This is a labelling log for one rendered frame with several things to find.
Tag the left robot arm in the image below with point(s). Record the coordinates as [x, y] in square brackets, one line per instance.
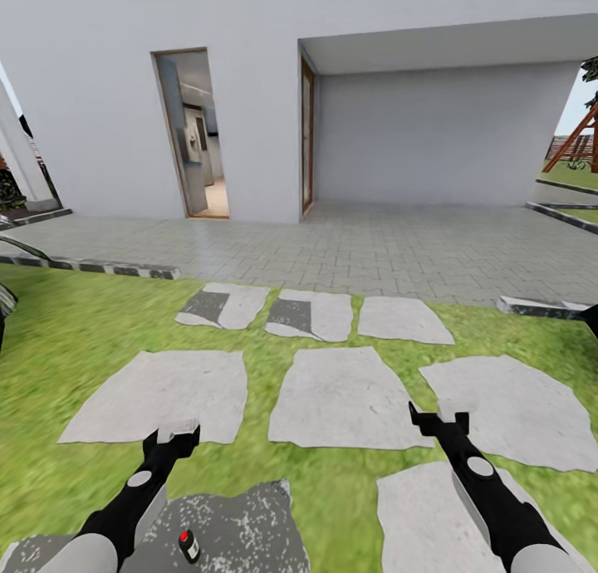
[111, 534]

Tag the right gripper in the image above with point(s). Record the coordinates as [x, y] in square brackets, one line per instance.
[430, 424]

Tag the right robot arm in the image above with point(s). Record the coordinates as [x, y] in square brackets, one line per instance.
[513, 530]

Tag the fixed window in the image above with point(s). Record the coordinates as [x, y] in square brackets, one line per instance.
[188, 97]

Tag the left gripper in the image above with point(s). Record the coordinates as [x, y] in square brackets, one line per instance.
[181, 445]

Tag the pesticide atomizer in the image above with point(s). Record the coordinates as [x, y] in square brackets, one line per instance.
[189, 546]

